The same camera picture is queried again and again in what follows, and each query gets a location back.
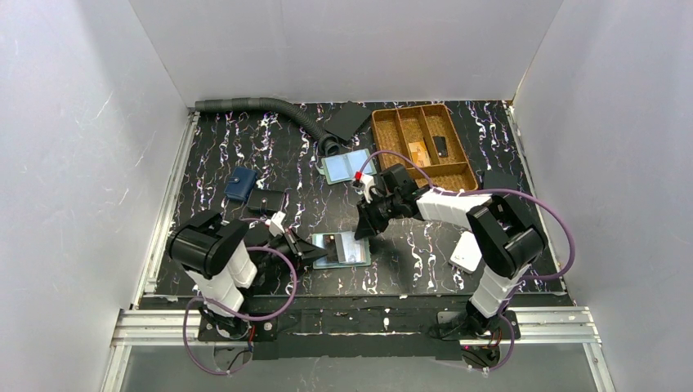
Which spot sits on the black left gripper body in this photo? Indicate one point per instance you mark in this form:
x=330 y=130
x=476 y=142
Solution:
x=295 y=244

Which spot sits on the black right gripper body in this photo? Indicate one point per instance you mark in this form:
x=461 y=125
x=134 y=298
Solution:
x=376 y=206

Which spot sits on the black VIP credit card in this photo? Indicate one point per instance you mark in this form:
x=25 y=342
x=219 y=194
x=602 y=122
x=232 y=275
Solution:
x=335 y=247

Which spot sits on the mint green card holder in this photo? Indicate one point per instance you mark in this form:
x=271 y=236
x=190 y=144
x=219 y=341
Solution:
x=357 y=251

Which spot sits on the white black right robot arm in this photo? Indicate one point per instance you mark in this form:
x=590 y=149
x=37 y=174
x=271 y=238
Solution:
x=508 y=238

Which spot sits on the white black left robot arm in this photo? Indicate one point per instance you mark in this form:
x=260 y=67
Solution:
x=228 y=259

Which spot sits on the orange card in tray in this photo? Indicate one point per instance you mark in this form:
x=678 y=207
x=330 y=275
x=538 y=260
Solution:
x=419 y=153

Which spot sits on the open mint card holder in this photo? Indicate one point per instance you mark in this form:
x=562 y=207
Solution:
x=343 y=167

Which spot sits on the black snap wallet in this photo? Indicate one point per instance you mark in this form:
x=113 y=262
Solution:
x=266 y=201

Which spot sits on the wicker divided tray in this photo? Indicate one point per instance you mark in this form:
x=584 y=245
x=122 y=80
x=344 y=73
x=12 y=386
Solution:
x=393 y=129

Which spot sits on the navy blue wallet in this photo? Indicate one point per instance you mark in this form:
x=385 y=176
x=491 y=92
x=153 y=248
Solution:
x=240 y=184

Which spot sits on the white rectangular box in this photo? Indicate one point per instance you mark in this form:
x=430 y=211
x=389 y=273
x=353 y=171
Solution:
x=466 y=255

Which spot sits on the black flat pad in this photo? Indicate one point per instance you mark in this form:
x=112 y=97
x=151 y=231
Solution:
x=348 y=120

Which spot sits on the black flat wallet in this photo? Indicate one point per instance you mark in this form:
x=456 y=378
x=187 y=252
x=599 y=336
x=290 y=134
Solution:
x=499 y=180

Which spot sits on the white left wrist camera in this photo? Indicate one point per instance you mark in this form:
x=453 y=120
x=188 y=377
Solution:
x=275 y=224

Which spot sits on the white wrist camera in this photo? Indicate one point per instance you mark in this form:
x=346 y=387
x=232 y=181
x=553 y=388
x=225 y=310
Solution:
x=275 y=224
x=363 y=184

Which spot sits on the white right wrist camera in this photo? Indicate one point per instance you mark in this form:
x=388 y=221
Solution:
x=363 y=184

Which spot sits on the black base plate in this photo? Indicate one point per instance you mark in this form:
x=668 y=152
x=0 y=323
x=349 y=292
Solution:
x=365 y=326

